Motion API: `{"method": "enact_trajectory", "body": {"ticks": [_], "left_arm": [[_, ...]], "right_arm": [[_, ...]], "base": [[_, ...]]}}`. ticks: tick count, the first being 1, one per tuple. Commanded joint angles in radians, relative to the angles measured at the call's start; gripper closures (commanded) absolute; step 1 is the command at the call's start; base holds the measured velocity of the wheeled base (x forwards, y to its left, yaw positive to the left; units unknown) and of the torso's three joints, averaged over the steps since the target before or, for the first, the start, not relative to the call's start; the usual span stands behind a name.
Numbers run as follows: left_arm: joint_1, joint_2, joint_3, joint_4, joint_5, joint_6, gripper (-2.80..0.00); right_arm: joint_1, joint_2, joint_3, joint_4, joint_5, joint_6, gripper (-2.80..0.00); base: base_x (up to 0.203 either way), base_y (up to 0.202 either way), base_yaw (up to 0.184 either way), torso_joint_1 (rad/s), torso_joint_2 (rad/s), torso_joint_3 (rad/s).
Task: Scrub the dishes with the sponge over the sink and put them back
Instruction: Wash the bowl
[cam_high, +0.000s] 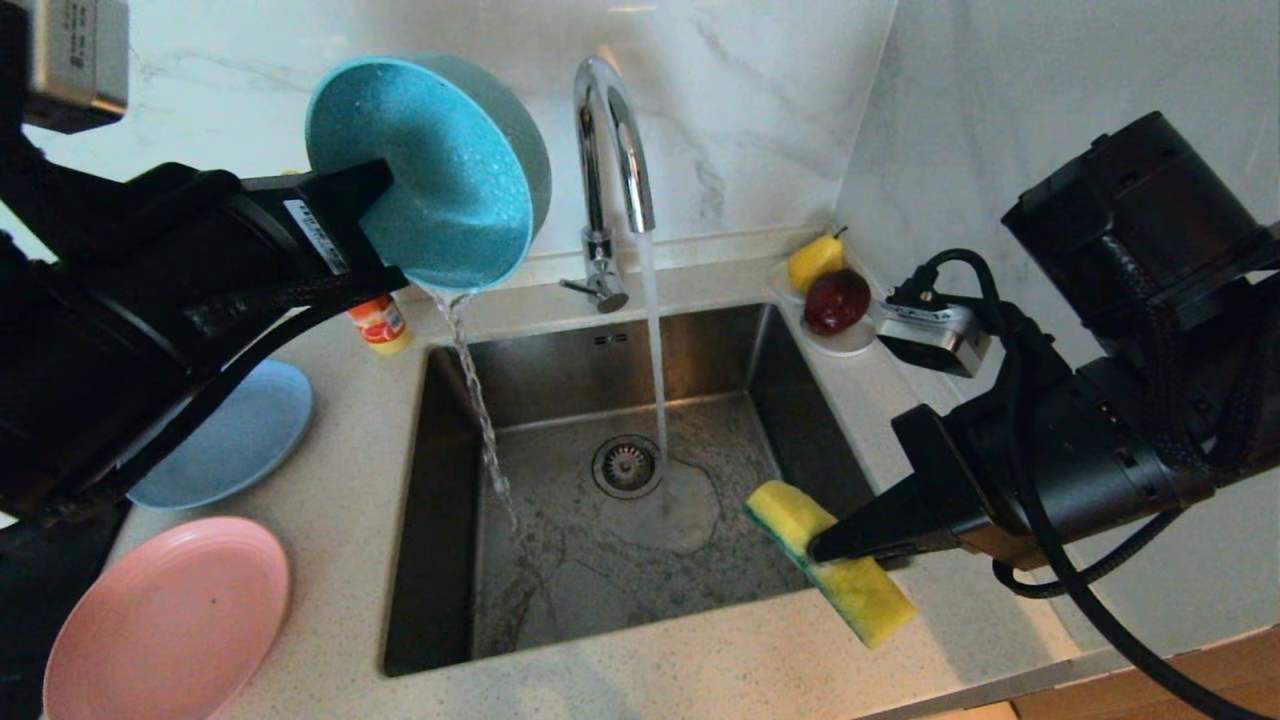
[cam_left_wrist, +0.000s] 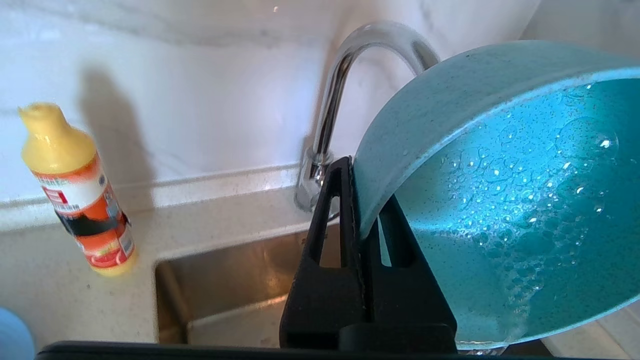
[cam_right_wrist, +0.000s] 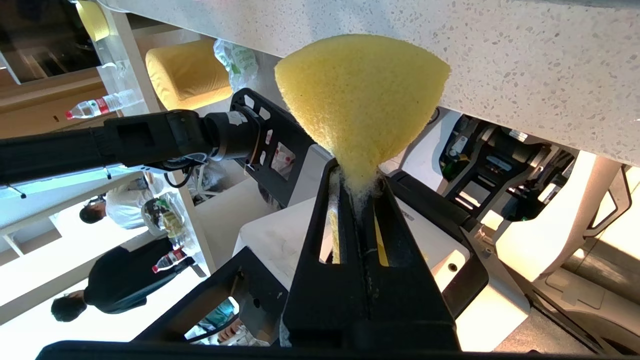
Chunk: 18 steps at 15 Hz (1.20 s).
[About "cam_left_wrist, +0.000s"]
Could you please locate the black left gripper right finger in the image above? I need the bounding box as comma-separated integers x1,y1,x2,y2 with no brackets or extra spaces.
361,194,458,351

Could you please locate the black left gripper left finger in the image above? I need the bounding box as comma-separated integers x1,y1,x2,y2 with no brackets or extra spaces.
279,156,372,350

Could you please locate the teal bowl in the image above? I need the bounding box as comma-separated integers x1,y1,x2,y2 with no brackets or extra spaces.
352,40,640,351

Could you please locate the chrome gooseneck faucet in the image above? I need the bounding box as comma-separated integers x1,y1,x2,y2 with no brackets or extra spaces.
294,20,442,213

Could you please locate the orange dish soap bottle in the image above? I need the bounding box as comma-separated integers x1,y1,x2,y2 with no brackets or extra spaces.
18,102,138,277

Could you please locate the stainless steel sink basin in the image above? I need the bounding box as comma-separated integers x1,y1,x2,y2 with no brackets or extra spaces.
154,224,321,347

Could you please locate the blue grey plate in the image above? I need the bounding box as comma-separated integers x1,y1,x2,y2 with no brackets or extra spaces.
0,306,36,353

